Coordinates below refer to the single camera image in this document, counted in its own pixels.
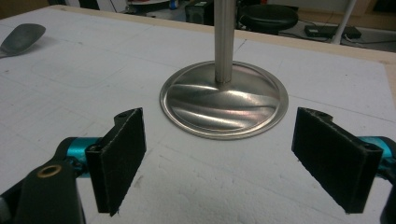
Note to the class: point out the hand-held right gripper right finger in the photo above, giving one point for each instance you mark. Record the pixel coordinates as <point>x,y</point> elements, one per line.
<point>336,165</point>

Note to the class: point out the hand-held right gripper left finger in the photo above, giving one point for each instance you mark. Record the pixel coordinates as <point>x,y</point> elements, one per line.
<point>120,161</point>

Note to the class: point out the flat black device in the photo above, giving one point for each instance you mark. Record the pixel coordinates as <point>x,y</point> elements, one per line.
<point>323,31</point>

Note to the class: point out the white stand leg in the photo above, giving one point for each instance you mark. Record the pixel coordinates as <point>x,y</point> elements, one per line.
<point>344,20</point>

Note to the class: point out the grey metal spoon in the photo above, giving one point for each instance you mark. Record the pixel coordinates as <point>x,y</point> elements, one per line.
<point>21,39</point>

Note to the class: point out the black round stool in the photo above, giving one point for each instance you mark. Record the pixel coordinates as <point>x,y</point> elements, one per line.
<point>267,17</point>

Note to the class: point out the black box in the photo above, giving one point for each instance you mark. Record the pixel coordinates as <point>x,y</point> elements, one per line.
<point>199,14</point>

